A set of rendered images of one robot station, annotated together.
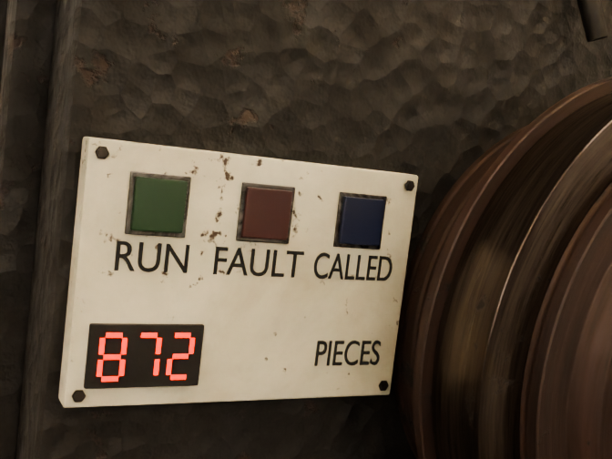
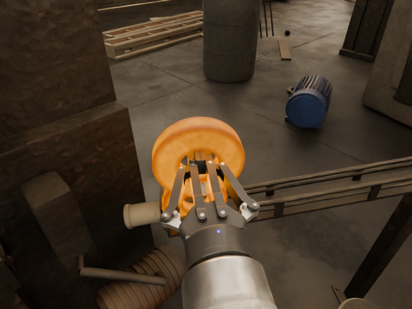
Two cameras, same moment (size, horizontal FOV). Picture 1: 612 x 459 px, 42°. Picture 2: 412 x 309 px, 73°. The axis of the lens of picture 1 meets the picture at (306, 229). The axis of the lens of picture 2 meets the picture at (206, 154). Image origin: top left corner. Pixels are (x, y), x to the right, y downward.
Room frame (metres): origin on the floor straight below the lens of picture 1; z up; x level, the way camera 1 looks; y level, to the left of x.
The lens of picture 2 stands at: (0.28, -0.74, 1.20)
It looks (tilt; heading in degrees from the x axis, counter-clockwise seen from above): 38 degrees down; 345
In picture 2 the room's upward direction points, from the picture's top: straight up
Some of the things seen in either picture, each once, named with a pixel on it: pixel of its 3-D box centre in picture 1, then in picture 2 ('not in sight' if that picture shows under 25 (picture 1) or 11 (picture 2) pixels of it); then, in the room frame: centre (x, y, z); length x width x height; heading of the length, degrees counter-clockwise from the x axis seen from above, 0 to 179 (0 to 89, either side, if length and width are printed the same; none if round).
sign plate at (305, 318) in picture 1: (252, 279); not in sight; (0.58, 0.03, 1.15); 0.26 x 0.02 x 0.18; 118
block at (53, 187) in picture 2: not in sight; (61, 222); (0.77, -0.52, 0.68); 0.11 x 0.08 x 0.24; 28
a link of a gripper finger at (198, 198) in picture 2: not in sight; (197, 194); (0.55, -0.79, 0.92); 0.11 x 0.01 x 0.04; 175
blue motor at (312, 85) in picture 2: not in sight; (310, 99); (2.07, -2.11, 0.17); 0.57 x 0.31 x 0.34; 138
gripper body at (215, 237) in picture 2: not in sight; (214, 235); (0.48, -0.80, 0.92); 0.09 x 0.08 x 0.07; 173
